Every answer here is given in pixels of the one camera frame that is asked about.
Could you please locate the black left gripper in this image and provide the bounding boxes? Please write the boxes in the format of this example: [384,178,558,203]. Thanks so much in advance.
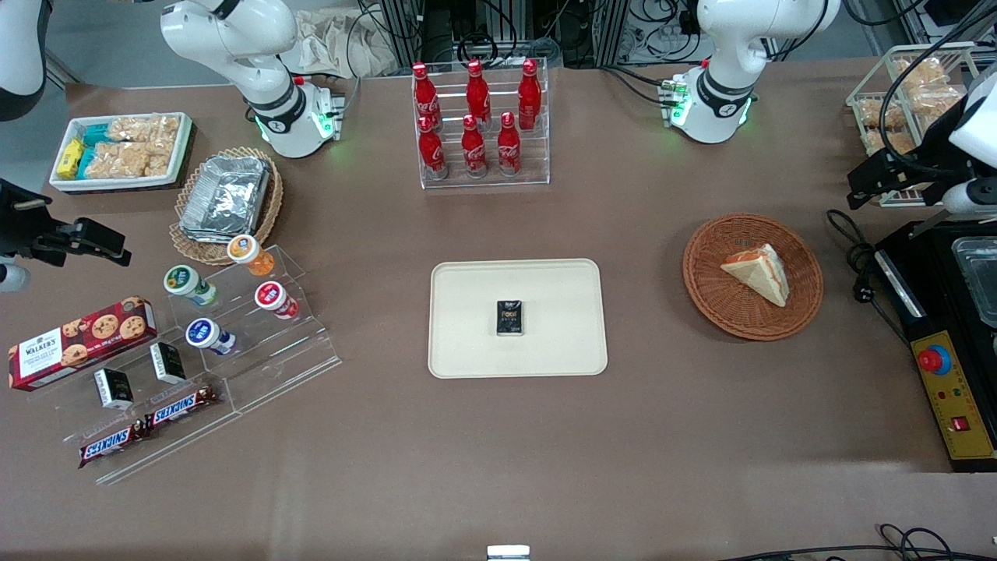
[847,143,976,210]

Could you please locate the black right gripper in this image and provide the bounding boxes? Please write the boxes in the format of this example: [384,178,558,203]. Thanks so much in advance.
[0,178,132,268]

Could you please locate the triangular sandwich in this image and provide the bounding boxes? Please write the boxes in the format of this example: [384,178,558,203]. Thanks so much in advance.
[720,243,791,309]

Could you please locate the white rectangular snack tray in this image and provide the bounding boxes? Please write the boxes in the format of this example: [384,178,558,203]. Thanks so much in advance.
[49,112,194,192]

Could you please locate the tan wicker basket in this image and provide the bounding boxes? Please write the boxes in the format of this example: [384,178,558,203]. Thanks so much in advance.
[169,146,284,266]

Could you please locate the brown round wicker basket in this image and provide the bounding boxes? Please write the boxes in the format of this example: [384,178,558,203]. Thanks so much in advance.
[683,213,825,342]

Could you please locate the cream plastic tray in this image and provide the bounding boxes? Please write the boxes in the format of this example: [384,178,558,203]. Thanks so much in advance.
[428,259,609,379]

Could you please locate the wrapped bread pack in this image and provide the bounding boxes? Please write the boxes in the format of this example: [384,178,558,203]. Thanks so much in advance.
[891,58,948,88]
[856,97,909,130]
[865,129,921,159]
[907,85,968,118]

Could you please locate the green lid yogurt cup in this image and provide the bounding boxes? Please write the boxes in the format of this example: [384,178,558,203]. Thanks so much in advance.
[163,264,220,307]

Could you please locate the clear rice cracker pack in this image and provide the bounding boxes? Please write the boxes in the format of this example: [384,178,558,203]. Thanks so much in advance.
[88,141,173,179]
[108,115,182,143]

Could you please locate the yellow snack pack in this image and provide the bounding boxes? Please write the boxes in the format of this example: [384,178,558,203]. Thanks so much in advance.
[57,138,86,180]

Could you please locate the red Walkers cookie box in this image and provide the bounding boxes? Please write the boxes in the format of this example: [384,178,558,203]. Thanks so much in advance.
[7,295,159,393]

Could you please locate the stack of foil containers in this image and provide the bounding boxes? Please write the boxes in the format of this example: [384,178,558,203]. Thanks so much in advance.
[179,155,273,242]

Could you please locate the blue lid yogurt cup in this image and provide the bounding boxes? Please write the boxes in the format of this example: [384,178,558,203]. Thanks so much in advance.
[185,317,237,357]

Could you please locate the small black and white box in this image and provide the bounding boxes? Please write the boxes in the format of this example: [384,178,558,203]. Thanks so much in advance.
[149,340,188,386]
[93,367,136,411]

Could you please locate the black appliance housing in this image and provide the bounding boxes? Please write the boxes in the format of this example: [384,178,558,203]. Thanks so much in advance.
[872,221,997,474]

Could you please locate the orange lid yogurt cup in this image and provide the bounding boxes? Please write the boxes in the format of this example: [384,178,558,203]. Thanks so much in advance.
[227,234,277,278]

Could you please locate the clear plastic container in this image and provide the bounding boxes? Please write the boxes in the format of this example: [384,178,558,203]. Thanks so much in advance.
[951,237,997,329]

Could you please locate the red lid yogurt cup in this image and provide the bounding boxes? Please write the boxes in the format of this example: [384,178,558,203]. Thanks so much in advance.
[254,280,301,321]

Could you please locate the Snickers chocolate bar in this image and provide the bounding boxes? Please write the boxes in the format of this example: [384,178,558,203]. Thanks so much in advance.
[77,420,151,471]
[143,383,221,432]

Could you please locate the clear acrylic stepped stand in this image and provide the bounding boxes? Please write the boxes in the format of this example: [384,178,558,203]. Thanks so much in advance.
[27,245,343,486]

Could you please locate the yellow control panel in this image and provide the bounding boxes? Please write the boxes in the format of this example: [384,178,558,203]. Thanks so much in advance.
[911,330,997,462]

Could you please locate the beige cloth bag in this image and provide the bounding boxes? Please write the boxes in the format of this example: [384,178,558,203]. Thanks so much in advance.
[295,7,395,79]

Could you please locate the clear acrylic bottle rack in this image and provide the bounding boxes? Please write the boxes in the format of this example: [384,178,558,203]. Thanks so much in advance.
[411,56,551,190]

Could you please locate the red cola bottle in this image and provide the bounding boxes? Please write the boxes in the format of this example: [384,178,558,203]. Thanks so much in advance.
[497,111,523,177]
[411,62,442,130]
[466,59,492,125]
[518,58,543,132]
[461,115,488,179]
[418,115,449,181]

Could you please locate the black power cable with plug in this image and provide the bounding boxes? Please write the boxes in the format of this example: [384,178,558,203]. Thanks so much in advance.
[826,209,912,345]

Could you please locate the wire basket of bread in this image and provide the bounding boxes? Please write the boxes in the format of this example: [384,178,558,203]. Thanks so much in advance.
[846,42,984,208]

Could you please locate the black arm base cable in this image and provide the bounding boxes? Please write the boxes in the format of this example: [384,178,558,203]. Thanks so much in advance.
[598,65,680,108]

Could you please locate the thin black floor cable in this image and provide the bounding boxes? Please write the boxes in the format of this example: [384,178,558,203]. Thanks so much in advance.
[715,523,997,561]

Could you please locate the black aluminium frame rack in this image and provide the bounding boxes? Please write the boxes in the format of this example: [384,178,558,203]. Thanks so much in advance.
[377,0,629,72]

